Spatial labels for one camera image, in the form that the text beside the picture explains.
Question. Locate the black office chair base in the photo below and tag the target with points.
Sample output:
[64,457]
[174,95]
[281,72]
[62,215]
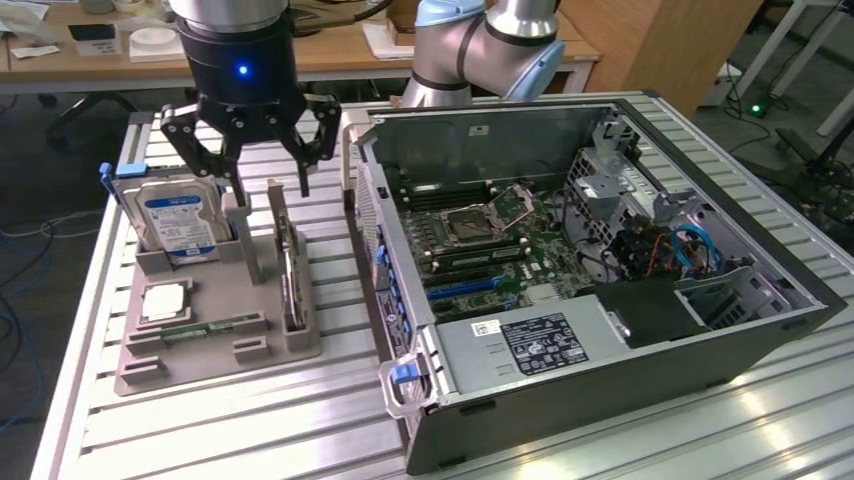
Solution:
[88,107]

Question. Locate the blue expansion slot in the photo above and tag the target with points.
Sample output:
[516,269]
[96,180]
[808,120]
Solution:
[461,289]

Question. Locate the white box with black top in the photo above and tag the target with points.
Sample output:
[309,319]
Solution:
[97,47]

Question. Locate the white box with round dish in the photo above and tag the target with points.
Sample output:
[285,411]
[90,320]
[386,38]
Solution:
[157,50]

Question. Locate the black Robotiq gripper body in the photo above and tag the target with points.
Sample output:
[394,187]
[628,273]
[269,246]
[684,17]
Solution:
[241,65]

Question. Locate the black plastic shroud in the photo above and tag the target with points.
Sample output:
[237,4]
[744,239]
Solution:
[648,310]

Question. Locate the wooden desk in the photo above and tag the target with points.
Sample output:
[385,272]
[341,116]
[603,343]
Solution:
[348,57]

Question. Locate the grey printed parts rack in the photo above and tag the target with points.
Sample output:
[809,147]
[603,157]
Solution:
[214,300]

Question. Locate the grey metal drive cage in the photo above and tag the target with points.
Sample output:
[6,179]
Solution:
[735,300]

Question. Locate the green graphics card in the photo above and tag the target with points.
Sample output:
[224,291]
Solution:
[294,280]

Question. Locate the open black PC case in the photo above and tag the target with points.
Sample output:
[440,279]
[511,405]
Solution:
[601,400]

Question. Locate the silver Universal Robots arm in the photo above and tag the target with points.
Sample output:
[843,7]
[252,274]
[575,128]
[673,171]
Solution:
[454,45]

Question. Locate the wooden cabinet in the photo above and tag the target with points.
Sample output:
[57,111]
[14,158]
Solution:
[668,50]

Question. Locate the white paper note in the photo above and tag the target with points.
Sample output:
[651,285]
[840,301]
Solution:
[34,51]

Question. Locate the hard disk with blue caddy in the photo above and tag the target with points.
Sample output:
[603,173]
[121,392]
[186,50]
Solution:
[174,220]

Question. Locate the green RAM stick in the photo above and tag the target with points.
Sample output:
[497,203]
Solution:
[201,329]

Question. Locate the brown cardboard box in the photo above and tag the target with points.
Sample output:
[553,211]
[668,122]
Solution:
[402,27]

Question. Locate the black expansion slot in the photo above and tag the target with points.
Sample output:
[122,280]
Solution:
[457,277]

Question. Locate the white paper stack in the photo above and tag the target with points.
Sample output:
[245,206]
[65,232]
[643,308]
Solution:
[384,42]

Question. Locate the CPU socket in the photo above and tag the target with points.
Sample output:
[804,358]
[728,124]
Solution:
[470,222]

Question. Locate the green motherboard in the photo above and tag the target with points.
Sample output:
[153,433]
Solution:
[535,270]

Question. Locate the green lit power switch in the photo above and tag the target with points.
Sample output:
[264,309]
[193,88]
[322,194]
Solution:
[756,107]

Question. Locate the black-labelled RAM stick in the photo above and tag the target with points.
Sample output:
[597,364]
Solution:
[481,256]

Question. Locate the perforated metal disk bay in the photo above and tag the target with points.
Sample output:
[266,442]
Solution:
[601,200]

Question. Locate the silver CPU chip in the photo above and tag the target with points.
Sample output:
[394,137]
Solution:
[164,302]

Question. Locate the grey power supply unit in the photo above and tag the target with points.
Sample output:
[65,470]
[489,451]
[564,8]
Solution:
[481,360]

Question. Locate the white table frame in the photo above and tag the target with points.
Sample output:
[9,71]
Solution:
[775,40]

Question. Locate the metal socket cover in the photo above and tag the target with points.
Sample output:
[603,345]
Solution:
[515,200]

